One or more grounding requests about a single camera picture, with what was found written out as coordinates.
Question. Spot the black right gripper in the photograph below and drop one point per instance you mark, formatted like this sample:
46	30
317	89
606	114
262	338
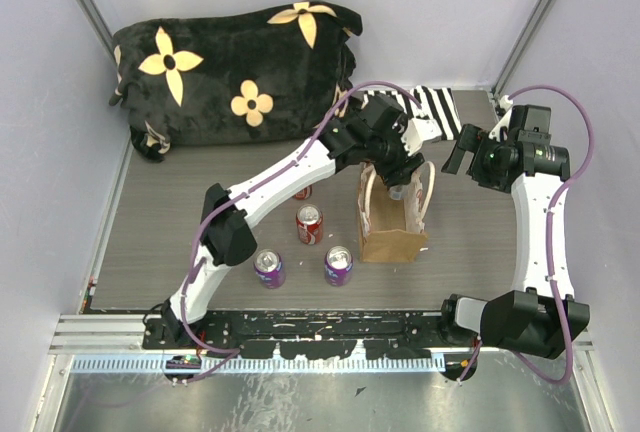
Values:
472	139

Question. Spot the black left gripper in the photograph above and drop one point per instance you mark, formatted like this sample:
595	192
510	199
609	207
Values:
396	174

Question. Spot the silver blue Red Bull can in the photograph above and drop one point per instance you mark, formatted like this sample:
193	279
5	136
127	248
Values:
398	192

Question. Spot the brown canvas tote bag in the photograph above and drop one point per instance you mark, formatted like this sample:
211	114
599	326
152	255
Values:
393	231

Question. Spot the red coca-cola can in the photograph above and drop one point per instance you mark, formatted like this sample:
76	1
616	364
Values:
309	220
303	194

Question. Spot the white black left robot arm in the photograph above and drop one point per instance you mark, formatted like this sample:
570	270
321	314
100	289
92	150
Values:
381	133

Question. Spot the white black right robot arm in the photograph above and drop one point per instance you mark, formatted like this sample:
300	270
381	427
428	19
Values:
540	312

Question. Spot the black white striped cloth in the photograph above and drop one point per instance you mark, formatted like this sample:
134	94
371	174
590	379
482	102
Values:
427	103

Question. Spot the purple Fanta can right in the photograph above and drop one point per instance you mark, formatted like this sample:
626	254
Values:
338	264

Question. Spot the purple fanta can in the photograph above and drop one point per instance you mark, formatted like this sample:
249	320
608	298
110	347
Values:
338	264
269	268

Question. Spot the black floral plush blanket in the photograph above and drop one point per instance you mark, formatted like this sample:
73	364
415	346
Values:
262	76

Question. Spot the purple Fanta can left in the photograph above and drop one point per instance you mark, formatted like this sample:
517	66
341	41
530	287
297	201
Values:
269	268

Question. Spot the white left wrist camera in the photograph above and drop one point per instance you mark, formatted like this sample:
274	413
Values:
418	132

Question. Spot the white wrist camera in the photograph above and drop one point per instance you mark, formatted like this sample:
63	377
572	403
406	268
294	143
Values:
503	110
418	132

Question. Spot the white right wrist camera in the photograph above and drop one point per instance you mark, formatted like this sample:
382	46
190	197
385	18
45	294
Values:
503	110

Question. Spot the black mounting rail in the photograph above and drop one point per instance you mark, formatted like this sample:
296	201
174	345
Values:
314	335

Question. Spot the white slotted cable duct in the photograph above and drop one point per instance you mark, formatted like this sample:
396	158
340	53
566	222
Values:
167	363

